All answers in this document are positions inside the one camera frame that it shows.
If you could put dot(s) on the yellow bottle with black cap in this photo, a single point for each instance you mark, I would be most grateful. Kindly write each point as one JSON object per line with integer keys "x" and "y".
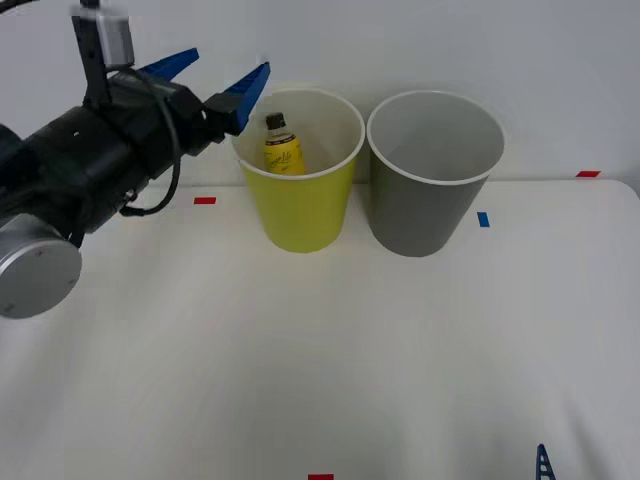
{"x": 284, "y": 152}

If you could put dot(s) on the grey plastic bin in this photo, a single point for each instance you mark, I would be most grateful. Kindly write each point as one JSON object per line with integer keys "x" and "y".
{"x": 420, "y": 215}

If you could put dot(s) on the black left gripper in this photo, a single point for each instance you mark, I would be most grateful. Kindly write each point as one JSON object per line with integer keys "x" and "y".
{"x": 150, "y": 120}

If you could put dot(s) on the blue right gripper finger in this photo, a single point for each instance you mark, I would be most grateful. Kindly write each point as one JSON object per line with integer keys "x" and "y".
{"x": 545, "y": 467}

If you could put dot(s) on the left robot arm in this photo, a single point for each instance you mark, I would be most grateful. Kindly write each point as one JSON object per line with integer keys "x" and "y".
{"x": 50, "y": 165}

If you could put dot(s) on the yellow-green plastic bin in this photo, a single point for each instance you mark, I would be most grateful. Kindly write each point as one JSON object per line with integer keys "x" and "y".
{"x": 300, "y": 210}

